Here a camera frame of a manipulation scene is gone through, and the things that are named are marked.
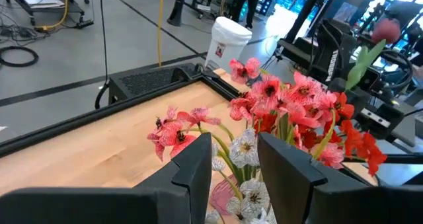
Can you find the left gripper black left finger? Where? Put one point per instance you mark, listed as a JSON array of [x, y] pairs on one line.
[[99, 207]]

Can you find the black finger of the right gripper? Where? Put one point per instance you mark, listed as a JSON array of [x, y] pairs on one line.
[[351, 92], [337, 90]]

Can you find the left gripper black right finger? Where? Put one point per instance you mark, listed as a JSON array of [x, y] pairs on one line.
[[330, 207]]

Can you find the red artificial flower bunch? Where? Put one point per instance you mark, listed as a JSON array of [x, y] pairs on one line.
[[367, 148]]

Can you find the pink artificial flower bunch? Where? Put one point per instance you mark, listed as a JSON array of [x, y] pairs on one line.
[[271, 92]]

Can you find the red artificial tulip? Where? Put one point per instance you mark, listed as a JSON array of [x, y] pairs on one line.
[[386, 30]]

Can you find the white artificial flower bunch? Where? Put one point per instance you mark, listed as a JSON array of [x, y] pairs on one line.
[[244, 148]]

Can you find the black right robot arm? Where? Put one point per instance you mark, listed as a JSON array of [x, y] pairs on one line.
[[333, 62]]

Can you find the black equipment stand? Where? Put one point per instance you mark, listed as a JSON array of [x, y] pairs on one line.
[[304, 12]]

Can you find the white plastic bucket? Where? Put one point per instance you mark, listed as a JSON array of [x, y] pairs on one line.
[[228, 42]]

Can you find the black perforated computer case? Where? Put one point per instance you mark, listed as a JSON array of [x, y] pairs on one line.
[[148, 80]]

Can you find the black rolling cart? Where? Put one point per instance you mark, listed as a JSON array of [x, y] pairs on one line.
[[43, 1]]

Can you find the black metal table frame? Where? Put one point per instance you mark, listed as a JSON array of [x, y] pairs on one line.
[[66, 126]]

